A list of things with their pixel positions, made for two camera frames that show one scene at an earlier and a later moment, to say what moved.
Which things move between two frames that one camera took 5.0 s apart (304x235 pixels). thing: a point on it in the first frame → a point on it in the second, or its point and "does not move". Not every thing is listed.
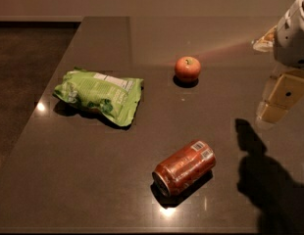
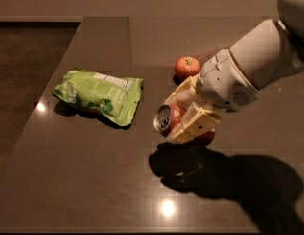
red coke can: x=184 y=166 → x=168 y=118
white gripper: x=291 y=38 → x=224 y=79
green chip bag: x=116 y=97 does not move
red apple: x=187 y=68 does not move
